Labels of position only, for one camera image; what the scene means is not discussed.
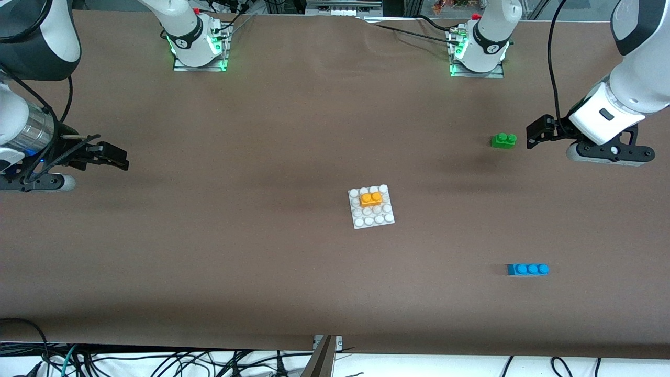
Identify white studded base plate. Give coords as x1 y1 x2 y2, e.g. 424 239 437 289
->
348 184 396 230

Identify blue three-stud block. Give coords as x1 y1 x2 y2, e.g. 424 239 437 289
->
507 263 550 276

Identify orange cluttered object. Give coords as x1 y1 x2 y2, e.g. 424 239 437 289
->
432 0 472 14

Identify brown table cover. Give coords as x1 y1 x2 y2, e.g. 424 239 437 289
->
0 9 670 360

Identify grey metal device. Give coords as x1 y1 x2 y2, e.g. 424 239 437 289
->
305 0 383 16

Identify aluminium profile bar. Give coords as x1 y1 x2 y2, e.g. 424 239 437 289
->
299 335 337 377

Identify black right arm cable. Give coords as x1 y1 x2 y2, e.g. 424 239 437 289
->
0 65 74 158

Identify short black cable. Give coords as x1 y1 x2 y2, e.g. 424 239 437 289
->
416 15 459 32

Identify long black cable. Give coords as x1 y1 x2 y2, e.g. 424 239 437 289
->
366 22 461 45

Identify black looped cable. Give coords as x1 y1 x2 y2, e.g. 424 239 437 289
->
0 318 50 367

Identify black cable bundle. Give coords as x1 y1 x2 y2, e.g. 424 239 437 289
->
212 0 257 40

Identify teal cable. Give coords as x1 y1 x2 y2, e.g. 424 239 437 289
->
49 344 79 377

